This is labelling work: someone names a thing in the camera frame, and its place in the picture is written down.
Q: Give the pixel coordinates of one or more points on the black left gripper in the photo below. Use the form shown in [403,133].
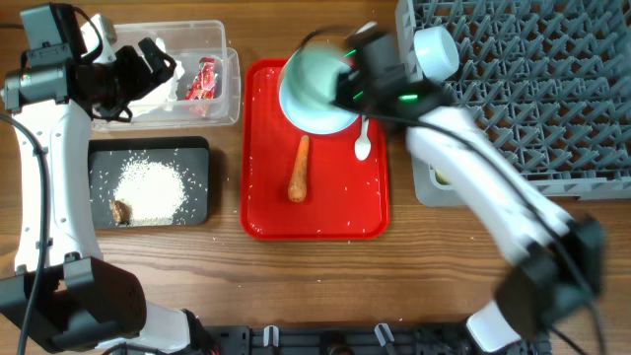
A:
[129,57]

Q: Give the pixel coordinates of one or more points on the white rice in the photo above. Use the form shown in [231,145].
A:
[148,190]

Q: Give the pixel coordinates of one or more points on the green bowl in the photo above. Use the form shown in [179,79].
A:
[311,74]

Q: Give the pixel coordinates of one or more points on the brown food scrap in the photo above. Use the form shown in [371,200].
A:
[120,212]

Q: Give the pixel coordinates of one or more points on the light blue plate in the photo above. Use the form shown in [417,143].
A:
[313,121]

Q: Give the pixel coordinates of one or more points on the orange carrot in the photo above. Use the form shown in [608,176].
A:
[297,189]

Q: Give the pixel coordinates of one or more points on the blue bowl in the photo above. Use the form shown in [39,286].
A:
[436,53]

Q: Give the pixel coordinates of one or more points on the yellow cup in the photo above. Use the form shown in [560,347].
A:
[440,178]

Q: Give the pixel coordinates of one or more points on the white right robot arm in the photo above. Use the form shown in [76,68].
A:
[557,261]

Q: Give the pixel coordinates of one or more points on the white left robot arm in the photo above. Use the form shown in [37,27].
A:
[63,295]

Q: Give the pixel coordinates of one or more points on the clear plastic waste bin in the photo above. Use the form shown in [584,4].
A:
[190,41]

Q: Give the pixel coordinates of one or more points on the black waste tray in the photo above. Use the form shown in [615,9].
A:
[148,148]

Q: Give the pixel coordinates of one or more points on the grey dishwasher rack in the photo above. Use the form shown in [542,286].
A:
[548,82]

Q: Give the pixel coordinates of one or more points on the white crumpled tissue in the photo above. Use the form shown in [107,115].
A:
[158,105]

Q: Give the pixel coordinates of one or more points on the red snack wrapper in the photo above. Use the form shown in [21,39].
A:
[203,86]

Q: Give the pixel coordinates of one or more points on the white plastic spoon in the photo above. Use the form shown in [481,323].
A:
[363,146]

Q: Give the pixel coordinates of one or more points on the red serving tray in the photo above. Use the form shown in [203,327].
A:
[347,199]

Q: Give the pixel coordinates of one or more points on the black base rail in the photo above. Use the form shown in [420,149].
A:
[381,339]

